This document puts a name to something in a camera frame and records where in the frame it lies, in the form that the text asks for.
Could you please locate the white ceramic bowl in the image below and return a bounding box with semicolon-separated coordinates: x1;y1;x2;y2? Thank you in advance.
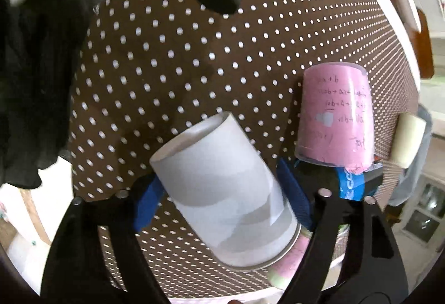
395;0;422;33

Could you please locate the white paper cup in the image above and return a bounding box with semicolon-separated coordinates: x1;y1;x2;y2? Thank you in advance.
149;112;301;271

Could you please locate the blue black cylindrical container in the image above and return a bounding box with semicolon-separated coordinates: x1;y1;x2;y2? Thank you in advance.
335;162;383;201

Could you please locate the grey covered chair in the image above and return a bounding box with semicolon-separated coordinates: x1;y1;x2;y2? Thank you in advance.
388;104;433;207

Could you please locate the brown polka dot tablecloth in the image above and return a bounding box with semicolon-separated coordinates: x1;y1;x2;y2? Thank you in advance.
67;0;423;300

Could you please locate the cream foam cup lying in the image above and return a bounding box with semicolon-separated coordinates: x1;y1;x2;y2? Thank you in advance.
389;113;426;169

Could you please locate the pink paper cup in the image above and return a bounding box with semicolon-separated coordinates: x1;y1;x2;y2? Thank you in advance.
295;62;375;174

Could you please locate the pink green labelled bottle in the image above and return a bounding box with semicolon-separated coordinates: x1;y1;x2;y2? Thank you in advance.
267;223;350;291

